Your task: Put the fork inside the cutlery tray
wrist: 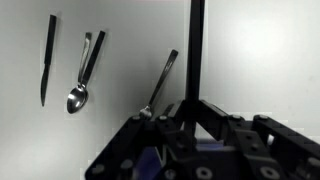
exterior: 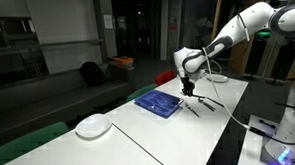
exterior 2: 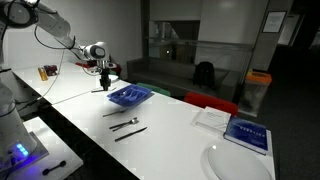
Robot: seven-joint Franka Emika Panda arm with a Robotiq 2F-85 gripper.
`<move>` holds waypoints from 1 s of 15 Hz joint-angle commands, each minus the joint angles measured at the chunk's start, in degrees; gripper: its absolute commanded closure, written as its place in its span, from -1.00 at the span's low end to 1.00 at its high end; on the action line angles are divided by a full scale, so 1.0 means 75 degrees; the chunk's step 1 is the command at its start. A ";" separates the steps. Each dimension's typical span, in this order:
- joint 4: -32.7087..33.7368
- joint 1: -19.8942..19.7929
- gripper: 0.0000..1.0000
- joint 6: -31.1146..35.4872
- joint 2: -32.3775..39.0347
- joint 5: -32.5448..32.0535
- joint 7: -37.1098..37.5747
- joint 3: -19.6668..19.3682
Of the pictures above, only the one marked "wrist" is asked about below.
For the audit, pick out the silver metal spoon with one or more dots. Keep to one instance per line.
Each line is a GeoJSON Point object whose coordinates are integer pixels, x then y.
{"type": "Point", "coordinates": [77, 98]}

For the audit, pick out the silver metal fork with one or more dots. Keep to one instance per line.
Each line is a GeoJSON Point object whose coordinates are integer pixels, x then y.
{"type": "Point", "coordinates": [163, 76]}

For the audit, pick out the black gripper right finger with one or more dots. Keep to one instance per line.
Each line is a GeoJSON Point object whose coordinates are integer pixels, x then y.
{"type": "Point", "coordinates": [266, 143]}

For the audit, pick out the black knife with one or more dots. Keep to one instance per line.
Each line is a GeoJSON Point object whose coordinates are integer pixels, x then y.
{"type": "Point", "coordinates": [49, 43]}

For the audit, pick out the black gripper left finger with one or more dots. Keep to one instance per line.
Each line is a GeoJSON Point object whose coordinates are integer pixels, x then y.
{"type": "Point", "coordinates": [126, 143]}

